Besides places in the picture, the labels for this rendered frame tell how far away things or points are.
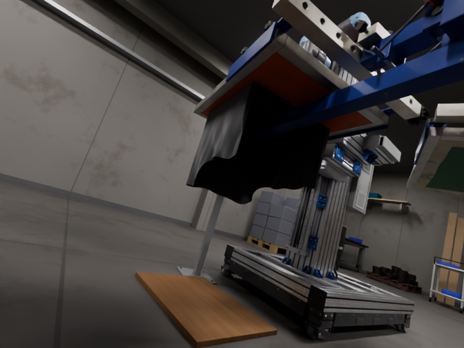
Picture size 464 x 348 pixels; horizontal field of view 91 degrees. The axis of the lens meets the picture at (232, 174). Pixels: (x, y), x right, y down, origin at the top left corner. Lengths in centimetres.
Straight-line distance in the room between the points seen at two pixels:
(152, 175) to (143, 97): 148
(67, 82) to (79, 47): 61
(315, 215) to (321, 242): 18
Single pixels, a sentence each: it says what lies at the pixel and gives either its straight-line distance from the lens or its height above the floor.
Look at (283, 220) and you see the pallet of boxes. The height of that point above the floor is 70.
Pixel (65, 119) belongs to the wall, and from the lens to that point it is 455.
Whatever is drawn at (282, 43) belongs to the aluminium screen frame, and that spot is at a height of 95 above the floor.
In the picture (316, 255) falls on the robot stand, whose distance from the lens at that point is 172.
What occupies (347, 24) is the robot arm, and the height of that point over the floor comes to 163.
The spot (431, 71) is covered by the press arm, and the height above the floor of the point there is 86.
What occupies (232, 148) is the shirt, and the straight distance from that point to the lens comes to 89.
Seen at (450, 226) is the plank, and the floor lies 188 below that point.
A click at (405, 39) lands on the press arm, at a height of 100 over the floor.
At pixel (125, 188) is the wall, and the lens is 456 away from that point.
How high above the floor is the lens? 43
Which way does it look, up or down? 10 degrees up
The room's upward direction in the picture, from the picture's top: 17 degrees clockwise
